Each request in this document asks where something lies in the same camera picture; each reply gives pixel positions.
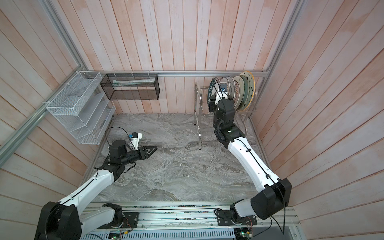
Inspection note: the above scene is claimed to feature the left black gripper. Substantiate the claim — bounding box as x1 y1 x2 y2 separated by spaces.
121 145 158 165

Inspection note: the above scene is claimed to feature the green rim lettered plate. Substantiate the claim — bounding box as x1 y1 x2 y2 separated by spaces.
208 77 223 105

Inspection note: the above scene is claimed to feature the cream plate with red berries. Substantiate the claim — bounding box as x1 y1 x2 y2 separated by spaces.
234 76 245 110

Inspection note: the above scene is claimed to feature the small sunburst plate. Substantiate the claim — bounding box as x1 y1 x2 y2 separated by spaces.
219 77 230 99

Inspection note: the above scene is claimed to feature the white star patterned plate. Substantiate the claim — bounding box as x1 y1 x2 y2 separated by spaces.
239 71 256 111

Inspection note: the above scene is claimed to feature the white plate green clover outline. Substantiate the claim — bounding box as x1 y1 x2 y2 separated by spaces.
227 76 236 100

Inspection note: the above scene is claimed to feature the mint green flower plate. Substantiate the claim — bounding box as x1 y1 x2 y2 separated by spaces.
241 75 250 110

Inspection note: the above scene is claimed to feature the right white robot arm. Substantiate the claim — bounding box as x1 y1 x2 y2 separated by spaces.
209 99 292 220

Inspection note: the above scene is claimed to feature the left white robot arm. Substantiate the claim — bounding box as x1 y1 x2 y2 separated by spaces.
35 140 158 240

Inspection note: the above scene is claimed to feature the stainless steel dish rack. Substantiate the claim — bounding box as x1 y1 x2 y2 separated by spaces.
194 82 262 152

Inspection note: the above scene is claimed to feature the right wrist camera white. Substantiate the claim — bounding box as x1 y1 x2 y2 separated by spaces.
214 84 228 104

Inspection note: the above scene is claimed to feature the black wire mesh basket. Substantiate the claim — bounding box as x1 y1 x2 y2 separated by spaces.
101 73 161 101

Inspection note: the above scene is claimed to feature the white wire mesh shelf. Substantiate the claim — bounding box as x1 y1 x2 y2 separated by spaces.
47 71 116 145

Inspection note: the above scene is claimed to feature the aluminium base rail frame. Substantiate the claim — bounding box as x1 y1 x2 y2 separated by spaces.
81 202 306 240

